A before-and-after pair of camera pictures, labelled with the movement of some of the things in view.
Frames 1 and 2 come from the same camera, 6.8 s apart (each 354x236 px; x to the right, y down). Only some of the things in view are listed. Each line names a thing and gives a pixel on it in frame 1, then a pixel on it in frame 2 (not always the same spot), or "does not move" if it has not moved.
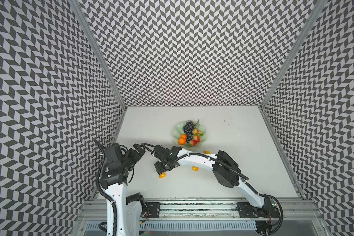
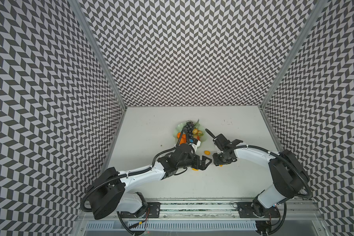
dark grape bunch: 188,129 does not move
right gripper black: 159,169 → 217,161
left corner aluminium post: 81,14 does not move
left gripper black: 136,156 → 203,166
